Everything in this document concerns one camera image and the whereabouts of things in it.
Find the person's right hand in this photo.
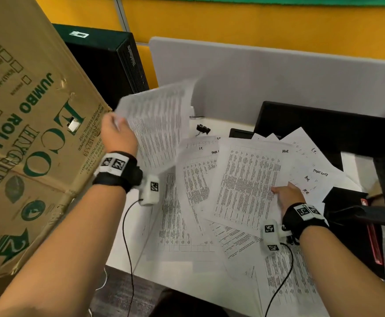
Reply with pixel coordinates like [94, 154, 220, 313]
[271, 181, 306, 217]

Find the person's left hand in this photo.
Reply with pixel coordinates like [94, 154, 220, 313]
[100, 112, 139, 158]

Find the single printed paper sheet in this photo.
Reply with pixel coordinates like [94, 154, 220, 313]
[114, 79, 198, 177]
[201, 137, 294, 238]

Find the person's left forearm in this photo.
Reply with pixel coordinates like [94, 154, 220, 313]
[0, 184, 127, 317]

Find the person's right forearm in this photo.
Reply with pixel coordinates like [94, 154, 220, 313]
[298, 224, 385, 317]

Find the person's black shirt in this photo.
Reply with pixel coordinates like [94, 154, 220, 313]
[149, 288, 229, 317]

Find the black right wristband with markers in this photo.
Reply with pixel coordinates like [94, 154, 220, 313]
[281, 203, 330, 245]

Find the black wristband with markers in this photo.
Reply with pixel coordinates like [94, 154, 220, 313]
[92, 151, 143, 194]
[281, 203, 330, 245]

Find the black left wristband with markers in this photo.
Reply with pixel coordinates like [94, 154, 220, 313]
[92, 151, 143, 194]

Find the black folder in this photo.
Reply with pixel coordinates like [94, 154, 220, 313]
[323, 186, 385, 280]

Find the black computer tower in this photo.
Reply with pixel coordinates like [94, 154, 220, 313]
[53, 23, 150, 111]

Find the black monitor base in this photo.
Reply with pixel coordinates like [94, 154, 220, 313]
[252, 101, 385, 170]

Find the brown cardboard box green print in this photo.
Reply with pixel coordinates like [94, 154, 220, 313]
[0, 0, 112, 281]

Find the red pen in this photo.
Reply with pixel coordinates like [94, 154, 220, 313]
[361, 198, 383, 265]

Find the grey desk divider panel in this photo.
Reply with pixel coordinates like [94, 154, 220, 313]
[148, 37, 385, 120]

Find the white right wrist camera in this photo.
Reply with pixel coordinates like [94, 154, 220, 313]
[261, 219, 292, 256]

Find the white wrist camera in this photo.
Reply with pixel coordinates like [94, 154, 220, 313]
[261, 219, 292, 256]
[139, 174, 161, 207]

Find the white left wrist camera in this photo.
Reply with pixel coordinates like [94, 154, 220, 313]
[139, 174, 161, 207]

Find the black right camera cable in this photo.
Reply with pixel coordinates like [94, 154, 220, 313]
[264, 242, 295, 317]

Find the black camera cable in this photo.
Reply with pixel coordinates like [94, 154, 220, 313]
[122, 198, 143, 317]
[264, 242, 295, 317]

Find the black left camera cable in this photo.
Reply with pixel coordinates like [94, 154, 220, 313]
[122, 198, 143, 317]

